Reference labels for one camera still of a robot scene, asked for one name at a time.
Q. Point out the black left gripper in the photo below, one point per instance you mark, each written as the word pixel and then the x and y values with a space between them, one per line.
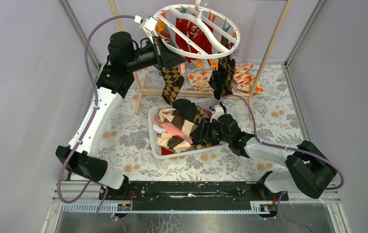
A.
pixel 163 55

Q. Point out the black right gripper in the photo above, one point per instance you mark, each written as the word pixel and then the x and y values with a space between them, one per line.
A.
pixel 203 130

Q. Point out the brown yellow argyle sock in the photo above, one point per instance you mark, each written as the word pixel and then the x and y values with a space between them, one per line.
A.
pixel 173 84

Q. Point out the white round sock hanger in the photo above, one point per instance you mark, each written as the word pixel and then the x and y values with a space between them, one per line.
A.
pixel 212 23

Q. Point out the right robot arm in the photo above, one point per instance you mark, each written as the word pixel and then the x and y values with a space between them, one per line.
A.
pixel 307 169

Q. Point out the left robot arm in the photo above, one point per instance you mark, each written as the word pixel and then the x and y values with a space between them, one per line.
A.
pixel 80 156

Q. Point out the pink clothespin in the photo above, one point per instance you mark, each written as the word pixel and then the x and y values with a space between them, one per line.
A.
pixel 181 68

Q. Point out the white laundry basket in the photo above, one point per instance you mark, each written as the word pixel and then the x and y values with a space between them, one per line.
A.
pixel 155 129

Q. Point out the red sock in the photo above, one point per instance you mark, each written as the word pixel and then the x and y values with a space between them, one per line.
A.
pixel 194 33

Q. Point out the orange patterned cloth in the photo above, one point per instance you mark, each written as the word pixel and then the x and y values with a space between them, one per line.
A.
pixel 239 79

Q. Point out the dark green sock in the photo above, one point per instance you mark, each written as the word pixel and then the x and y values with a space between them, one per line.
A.
pixel 186 109

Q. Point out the brown argyle hanging sock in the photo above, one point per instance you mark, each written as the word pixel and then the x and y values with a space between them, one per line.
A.
pixel 228 63

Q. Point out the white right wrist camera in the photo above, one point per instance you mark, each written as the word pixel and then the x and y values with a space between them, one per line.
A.
pixel 217 111

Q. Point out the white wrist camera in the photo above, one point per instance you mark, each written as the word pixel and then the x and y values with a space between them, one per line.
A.
pixel 217 111
pixel 147 25

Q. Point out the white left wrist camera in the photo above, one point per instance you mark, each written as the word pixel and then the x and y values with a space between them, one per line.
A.
pixel 147 25

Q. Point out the wooden drying rack frame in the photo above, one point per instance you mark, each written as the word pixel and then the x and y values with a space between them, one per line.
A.
pixel 143 91

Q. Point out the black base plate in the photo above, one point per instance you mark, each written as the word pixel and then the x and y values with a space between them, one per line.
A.
pixel 148 190

